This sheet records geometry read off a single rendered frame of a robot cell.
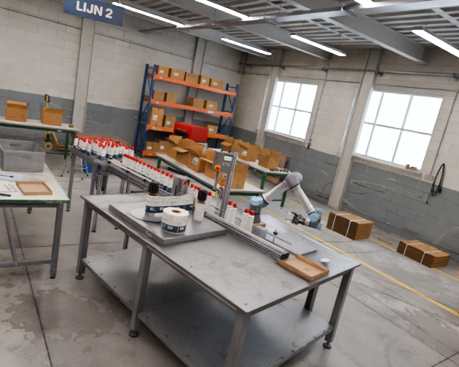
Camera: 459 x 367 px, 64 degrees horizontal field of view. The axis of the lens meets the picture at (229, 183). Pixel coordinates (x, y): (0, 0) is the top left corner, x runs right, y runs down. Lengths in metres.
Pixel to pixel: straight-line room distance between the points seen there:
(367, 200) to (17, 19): 8.89
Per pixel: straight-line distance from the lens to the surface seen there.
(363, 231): 7.14
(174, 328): 2.97
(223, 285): 2.34
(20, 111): 8.18
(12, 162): 4.37
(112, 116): 10.77
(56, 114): 8.28
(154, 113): 10.35
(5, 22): 10.27
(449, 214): 7.89
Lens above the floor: 1.92
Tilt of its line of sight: 12 degrees down
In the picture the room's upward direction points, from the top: 12 degrees clockwise
